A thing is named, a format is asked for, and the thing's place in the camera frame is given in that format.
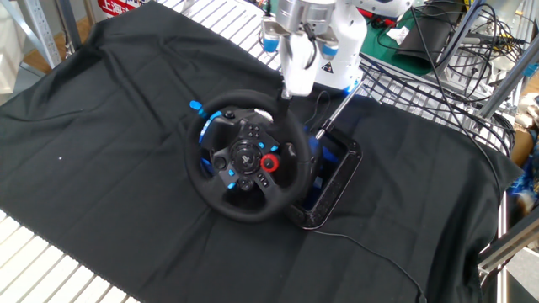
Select blue patterned cloth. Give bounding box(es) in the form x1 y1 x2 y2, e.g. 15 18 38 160
507 167 539 215

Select grey metal shelf frame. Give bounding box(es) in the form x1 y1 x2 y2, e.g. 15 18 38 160
0 0 63 69

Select white cabinet panel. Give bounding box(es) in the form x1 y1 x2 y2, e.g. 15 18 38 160
0 0 27 96

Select black table cloth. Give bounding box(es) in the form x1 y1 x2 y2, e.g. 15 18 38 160
0 2 527 303

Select brown cardboard box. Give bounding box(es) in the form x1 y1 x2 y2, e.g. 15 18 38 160
510 125 536 168

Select black wheel base unit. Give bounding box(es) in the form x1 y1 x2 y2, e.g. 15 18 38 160
288 132 364 231

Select black rolled mat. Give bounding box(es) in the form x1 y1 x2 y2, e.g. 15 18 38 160
395 2 458 76

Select red cable connectors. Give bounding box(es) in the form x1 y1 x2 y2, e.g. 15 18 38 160
357 8 397 29

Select thin black USB cable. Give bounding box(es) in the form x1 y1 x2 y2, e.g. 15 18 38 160
311 229 429 303

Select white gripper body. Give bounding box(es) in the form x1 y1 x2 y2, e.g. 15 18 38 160
279 33 318 98

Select tangled black cable bundle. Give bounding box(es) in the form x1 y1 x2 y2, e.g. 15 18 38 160
361 0 527 157

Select silver metal clamp rod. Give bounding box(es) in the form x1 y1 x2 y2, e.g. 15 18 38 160
314 81 366 141

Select silver vertical post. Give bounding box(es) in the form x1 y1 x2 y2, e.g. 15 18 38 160
495 197 510 303

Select red white sign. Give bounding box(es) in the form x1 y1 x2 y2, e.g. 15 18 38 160
97 0 143 19

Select aluminium profile bar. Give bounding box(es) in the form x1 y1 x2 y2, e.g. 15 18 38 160
478 49 539 121
477 210 539 277

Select white crumpled bag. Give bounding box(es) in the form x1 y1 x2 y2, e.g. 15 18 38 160
514 92 539 130

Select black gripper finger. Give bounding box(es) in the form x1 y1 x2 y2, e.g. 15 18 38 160
277 88 293 121

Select black steering wheel blue stripe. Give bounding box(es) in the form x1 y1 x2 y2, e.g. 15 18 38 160
184 88 313 223

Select dark metal post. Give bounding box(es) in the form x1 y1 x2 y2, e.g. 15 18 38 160
56 0 83 54

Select silver wrist camera blue ends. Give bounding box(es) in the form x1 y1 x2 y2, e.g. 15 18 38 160
260 17 340 61

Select crumpled white paper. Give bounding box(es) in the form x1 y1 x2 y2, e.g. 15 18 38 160
385 24 412 45

